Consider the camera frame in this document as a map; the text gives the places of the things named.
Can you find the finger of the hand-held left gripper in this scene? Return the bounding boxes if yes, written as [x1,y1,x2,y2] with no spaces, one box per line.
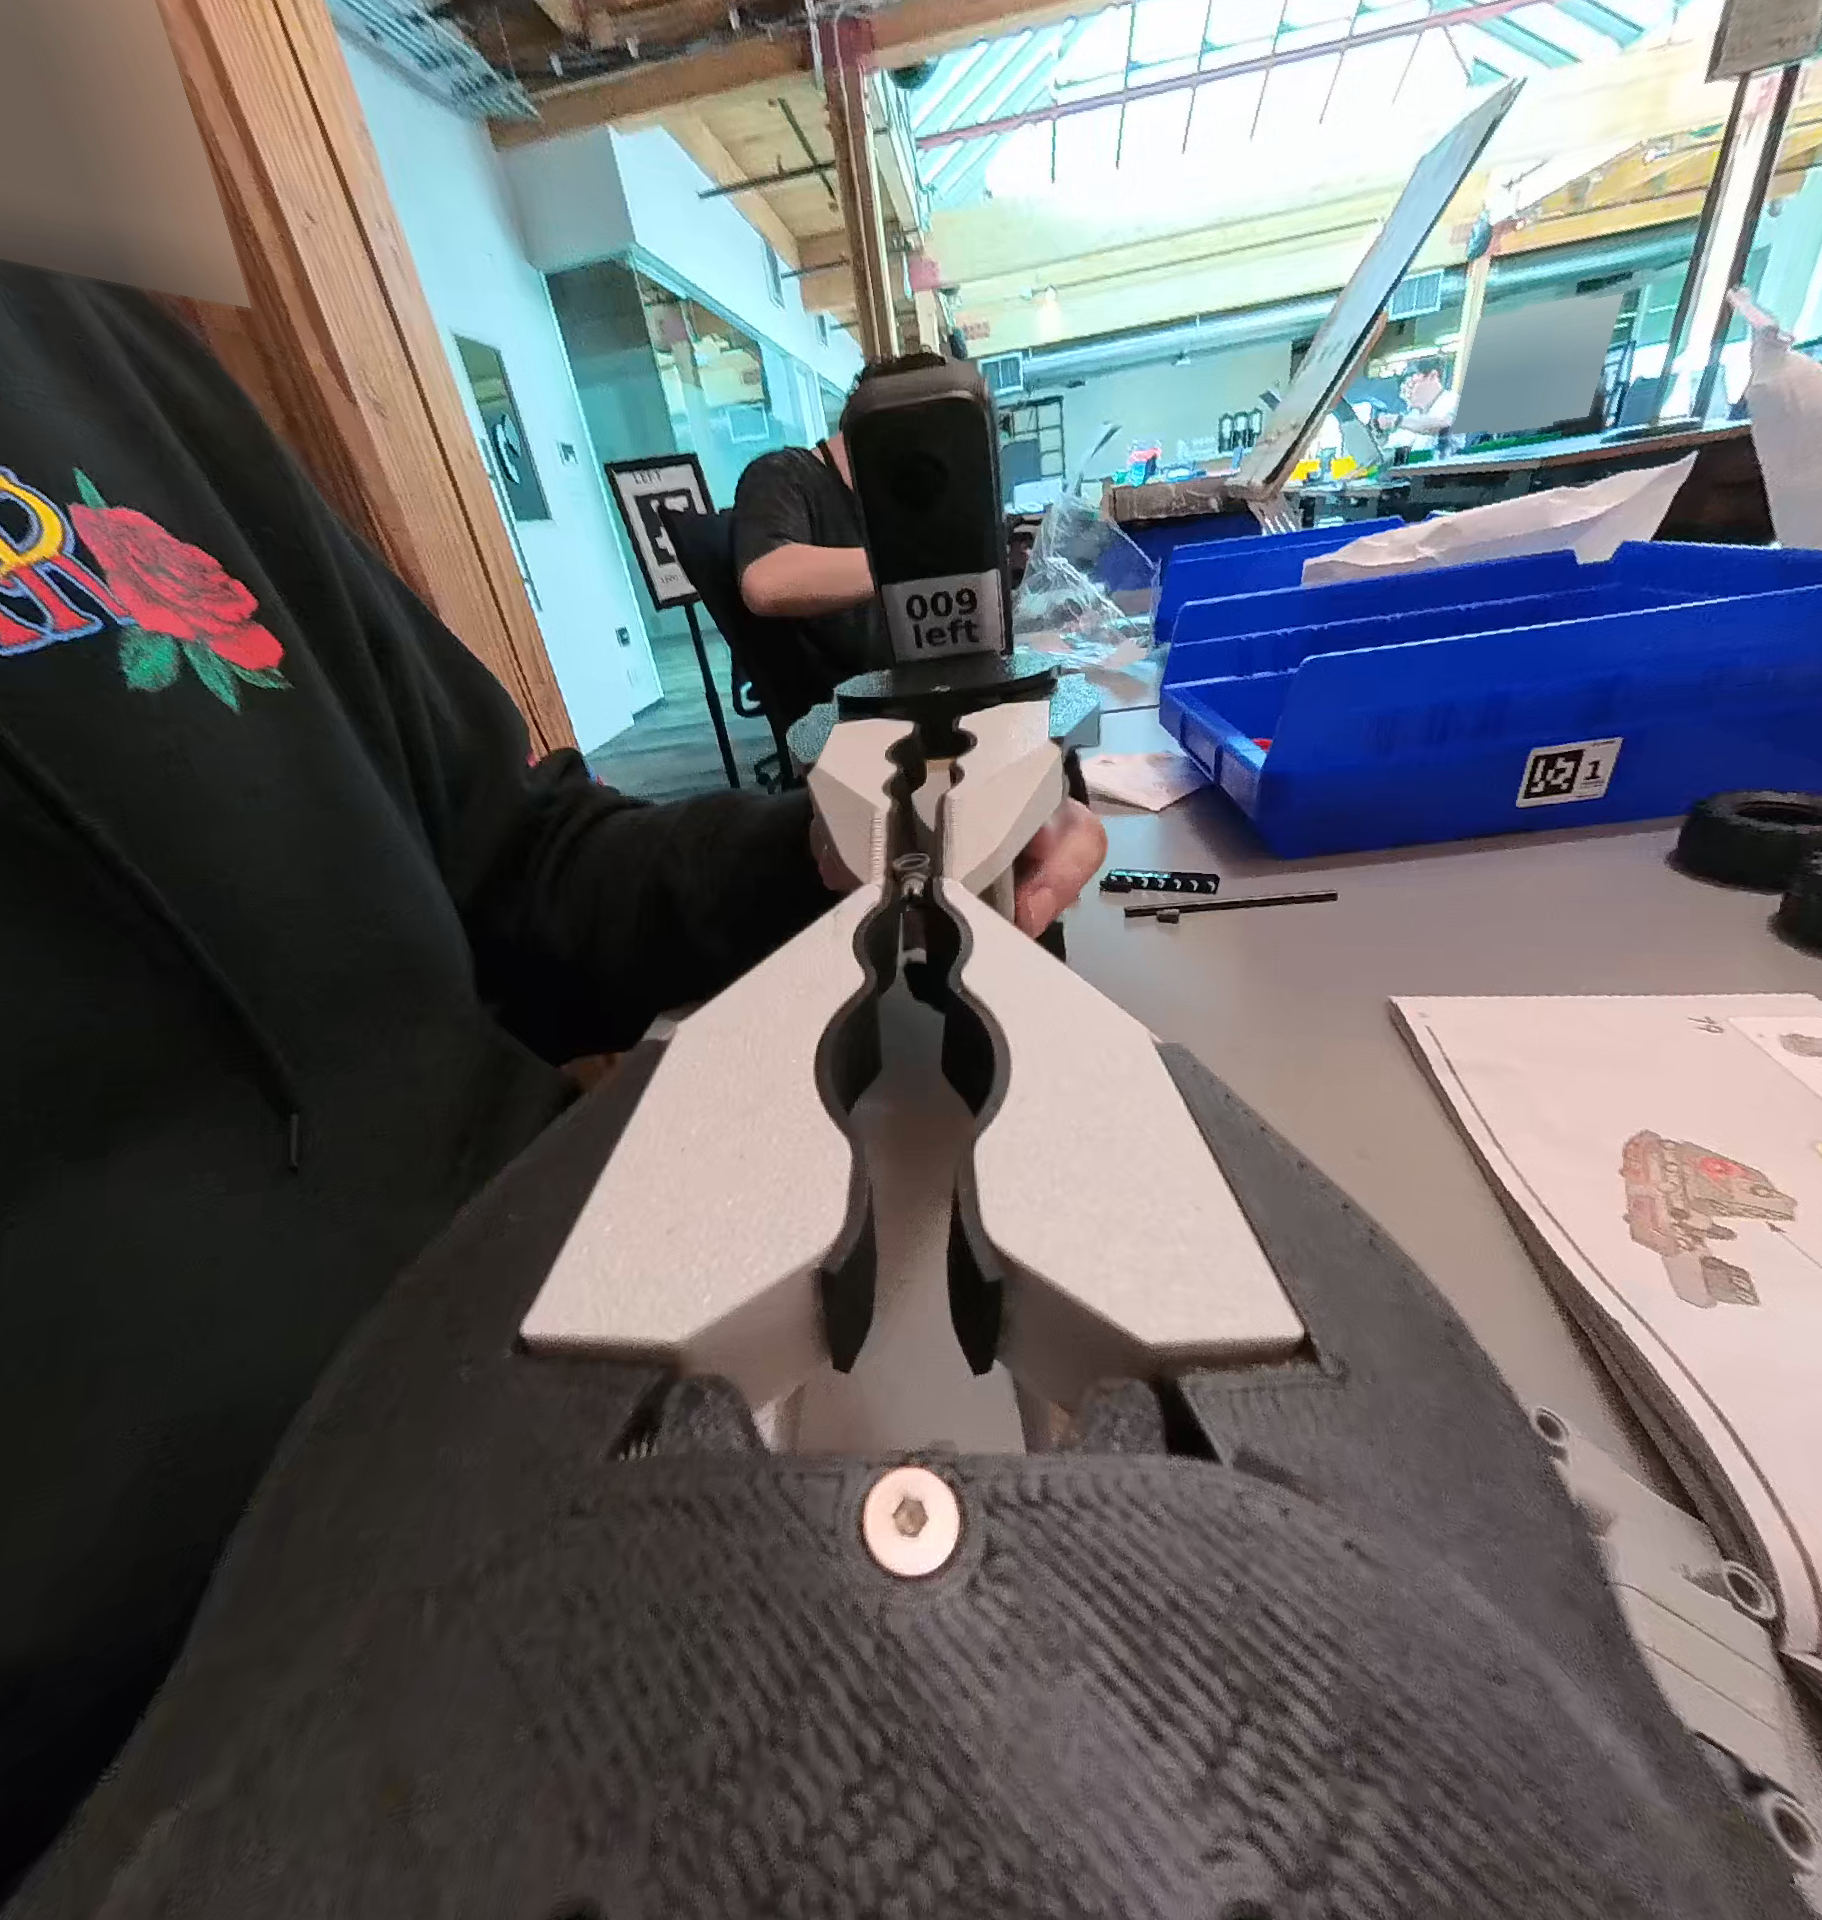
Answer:
[806,720,915,892]
[919,708,1076,923]

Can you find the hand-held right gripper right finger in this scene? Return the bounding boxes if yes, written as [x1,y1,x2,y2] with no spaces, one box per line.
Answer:
[926,877,1313,1453]

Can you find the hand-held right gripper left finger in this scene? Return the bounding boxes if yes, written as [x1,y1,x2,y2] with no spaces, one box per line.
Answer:
[518,879,904,1453]

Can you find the person's left forearm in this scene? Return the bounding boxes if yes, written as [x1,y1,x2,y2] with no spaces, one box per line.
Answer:
[506,745,854,1070]

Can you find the person's left hand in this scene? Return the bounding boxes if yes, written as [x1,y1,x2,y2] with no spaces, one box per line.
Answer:
[1006,800,1112,941]

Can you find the pale sticker sheet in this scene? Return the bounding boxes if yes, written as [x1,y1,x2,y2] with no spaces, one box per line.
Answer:
[1082,745,1208,811]

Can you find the clear plastic bag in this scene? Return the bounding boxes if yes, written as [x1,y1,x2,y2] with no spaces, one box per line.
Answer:
[1020,492,1156,648]

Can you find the black office chair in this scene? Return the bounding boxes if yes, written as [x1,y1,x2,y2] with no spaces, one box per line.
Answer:
[654,505,798,790]

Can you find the black toy axle rod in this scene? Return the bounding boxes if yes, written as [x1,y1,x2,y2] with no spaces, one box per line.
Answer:
[1122,889,1340,922]

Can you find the tag sign on easel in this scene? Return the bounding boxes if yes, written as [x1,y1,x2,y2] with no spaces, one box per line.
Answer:
[605,452,743,787]

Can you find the blue plastic bin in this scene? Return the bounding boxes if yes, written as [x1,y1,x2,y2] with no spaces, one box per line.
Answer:
[1159,548,1590,685]
[1115,511,1409,639]

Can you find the blue bin with tag label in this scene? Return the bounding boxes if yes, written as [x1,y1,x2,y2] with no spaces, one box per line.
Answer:
[1162,539,1822,862]

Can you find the tilted dark panel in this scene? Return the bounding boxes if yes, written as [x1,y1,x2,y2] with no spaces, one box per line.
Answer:
[1237,73,1528,499]

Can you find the instruction booklet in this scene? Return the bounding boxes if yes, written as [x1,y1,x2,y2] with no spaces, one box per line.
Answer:
[1389,990,1822,1744]

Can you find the person's black hoodie torso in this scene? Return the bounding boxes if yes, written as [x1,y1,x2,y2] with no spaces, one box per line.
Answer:
[0,246,673,1920]

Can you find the white paper sheet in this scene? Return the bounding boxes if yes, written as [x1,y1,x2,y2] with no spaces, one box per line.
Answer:
[1300,449,1701,588]

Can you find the grey toy brick assembly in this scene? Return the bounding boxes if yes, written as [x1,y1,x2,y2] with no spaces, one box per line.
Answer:
[1523,1402,1822,1883]

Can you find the crumpled white plastic wrap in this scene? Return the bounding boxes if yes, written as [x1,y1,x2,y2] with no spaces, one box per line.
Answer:
[1725,291,1822,551]

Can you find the wooden post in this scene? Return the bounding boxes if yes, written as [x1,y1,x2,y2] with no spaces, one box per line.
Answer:
[818,0,901,363]

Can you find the dark wall panel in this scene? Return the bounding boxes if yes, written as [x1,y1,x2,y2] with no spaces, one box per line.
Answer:
[452,331,555,523]

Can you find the wooden door frame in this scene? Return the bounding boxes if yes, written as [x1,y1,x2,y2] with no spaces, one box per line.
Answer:
[158,0,578,756]

